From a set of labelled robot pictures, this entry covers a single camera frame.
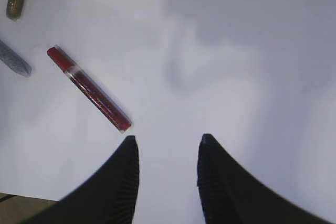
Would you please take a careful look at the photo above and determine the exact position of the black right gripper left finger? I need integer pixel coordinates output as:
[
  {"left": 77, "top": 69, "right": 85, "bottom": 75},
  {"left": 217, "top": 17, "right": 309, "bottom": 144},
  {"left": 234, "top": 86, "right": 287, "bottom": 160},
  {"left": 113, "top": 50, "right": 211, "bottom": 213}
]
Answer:
[{"left": 24, "top": 136, "right": 140, "bottom": 223}]

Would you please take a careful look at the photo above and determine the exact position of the red glitter pen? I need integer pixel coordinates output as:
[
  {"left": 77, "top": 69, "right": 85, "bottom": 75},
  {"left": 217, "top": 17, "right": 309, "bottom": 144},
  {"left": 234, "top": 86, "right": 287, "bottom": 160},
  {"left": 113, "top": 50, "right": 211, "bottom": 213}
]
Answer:
[{"left": 47, "top": 47, "right": 132, "bottom": 133}]

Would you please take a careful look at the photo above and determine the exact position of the silver glitter pen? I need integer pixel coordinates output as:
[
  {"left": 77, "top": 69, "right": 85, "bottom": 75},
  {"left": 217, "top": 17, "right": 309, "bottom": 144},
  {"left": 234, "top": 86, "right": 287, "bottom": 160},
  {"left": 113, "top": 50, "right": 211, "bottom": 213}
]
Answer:
[{"left": 1, "top": 41, "right": 32, "bottom": 78}]

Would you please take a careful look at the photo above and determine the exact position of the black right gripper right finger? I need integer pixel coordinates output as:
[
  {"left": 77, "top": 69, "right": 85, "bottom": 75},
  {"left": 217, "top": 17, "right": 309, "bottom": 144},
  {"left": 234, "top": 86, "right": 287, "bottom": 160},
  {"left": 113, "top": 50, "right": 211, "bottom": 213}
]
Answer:
[{"left": 197, "top": 134, "right": 326, "bottom": 223}]

